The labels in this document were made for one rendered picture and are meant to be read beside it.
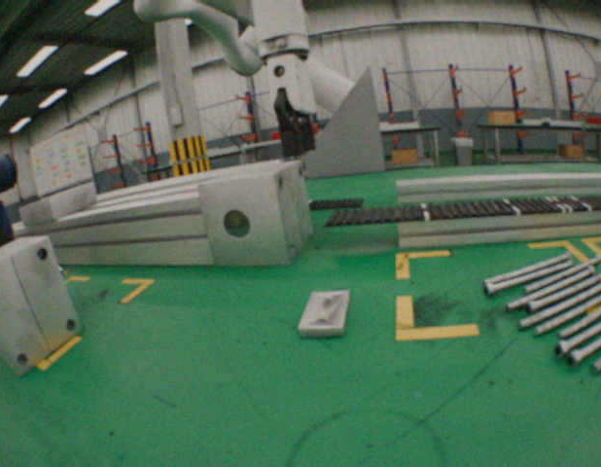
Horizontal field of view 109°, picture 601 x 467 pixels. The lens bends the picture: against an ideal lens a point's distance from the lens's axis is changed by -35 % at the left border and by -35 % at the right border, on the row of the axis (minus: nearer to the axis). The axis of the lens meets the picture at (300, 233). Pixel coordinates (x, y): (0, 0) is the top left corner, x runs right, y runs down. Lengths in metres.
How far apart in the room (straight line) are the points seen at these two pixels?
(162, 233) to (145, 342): 0.17
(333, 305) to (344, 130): 0.68
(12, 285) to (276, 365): 0.22
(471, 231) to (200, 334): 0.27
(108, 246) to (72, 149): 5.78
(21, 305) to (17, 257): 0.04
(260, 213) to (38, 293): 0.23
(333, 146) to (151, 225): 0.58
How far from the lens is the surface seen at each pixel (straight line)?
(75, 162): 6.22
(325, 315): 0.23
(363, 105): 0.87
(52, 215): 0.60
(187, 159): 3.79
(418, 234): 0.34
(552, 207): 0.38
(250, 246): 0.34
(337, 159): 0.88
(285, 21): 0.54
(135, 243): 0.46
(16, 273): 0.30
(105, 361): 0.27
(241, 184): 0.33
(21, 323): 0.30
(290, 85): 0.50
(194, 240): 0.38
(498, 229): 0.36
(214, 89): 9.30
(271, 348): 0.22
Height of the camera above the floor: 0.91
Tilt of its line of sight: 17 degrees down
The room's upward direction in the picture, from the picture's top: 9 degrees counter-clockwise
